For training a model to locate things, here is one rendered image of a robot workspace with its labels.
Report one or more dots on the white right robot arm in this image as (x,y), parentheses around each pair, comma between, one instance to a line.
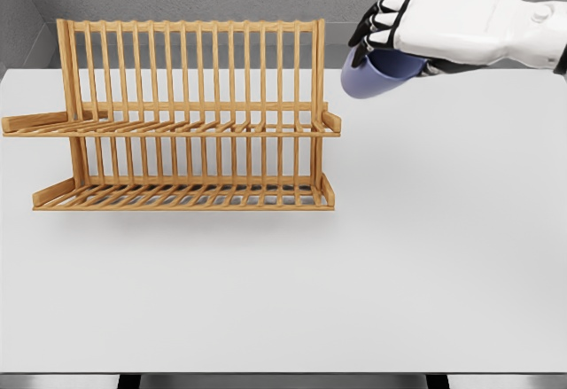
(546,34)

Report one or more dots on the wooden two-tier dish rack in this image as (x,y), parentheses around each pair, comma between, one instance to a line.
(186,119)

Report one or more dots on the blue cup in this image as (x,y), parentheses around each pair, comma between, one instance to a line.
(376,76)

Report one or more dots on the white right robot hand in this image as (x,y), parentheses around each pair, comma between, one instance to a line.
(447,21)

